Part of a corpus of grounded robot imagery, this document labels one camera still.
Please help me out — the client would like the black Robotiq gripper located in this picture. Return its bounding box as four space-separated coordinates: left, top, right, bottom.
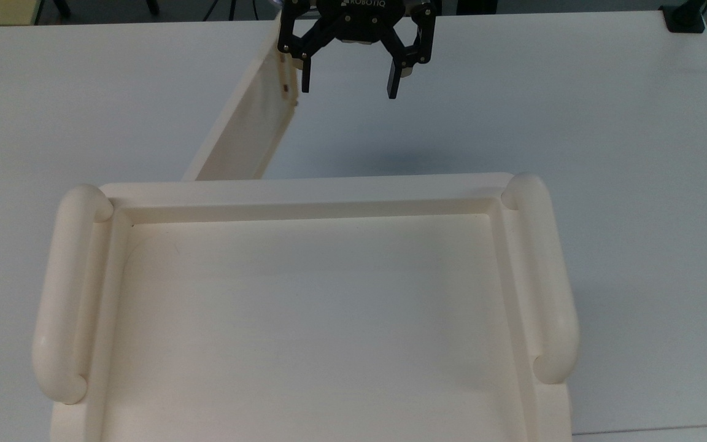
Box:
276 0 438 101

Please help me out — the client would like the cream cabinet door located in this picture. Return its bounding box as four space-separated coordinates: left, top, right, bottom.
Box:
182 18 301 182

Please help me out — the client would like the black table clamp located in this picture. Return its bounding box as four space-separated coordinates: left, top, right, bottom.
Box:
659 0 707 34

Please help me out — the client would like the cream tray with handles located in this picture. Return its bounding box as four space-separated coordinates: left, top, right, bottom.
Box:
31 172 580 442

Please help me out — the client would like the cream tubular cabinet handle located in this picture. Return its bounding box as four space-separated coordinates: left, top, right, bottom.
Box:
500 173 580 386
31 184 115 406

